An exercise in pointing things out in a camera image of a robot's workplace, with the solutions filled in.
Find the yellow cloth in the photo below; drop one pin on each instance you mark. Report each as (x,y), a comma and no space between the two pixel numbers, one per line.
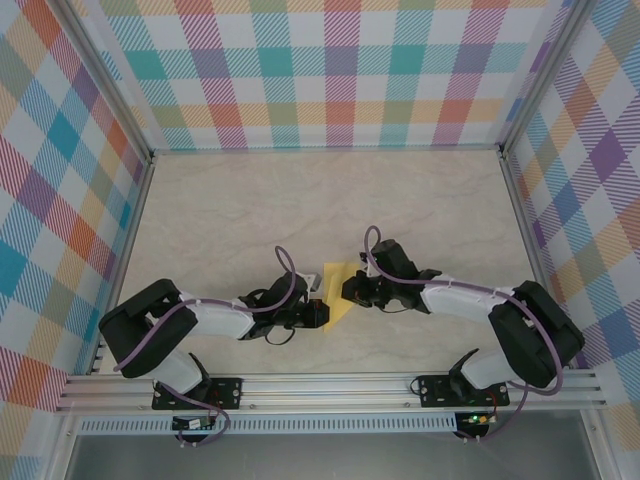
(335,300)

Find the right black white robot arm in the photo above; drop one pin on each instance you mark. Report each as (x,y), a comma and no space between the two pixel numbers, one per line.
(540,340)

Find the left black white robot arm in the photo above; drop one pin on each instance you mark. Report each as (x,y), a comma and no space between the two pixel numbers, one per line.
(145,330)

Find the grey metal panel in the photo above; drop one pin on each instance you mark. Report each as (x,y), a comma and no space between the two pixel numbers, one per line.
(325,457)

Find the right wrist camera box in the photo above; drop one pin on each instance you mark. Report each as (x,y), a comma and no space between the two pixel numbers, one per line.
(367,269)

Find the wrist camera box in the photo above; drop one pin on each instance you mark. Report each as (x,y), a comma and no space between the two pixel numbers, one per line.
(314,281)
(367,269)

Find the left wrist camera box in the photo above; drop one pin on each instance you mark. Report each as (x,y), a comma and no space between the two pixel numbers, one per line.
(314,281)

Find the aluminium mounting rail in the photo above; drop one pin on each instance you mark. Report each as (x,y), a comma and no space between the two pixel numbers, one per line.
(325,392)

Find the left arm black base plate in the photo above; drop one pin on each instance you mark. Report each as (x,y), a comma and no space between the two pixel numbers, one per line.
(230,387)

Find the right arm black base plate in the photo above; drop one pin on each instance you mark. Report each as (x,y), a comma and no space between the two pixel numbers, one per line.
(435,397)

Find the aluminium frame bar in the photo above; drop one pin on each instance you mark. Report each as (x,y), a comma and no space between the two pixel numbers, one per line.
(325,148)

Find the aluminium side frame rail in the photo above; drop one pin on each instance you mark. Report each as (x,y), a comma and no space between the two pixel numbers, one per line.
(127,240)
(530,250)

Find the aluminium frame post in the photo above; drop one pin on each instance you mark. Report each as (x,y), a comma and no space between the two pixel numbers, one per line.
(545,75)
(107,85)

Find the short aluminium frame leg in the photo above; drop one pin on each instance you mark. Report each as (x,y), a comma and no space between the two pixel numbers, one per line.
(59,465)
(597,450)

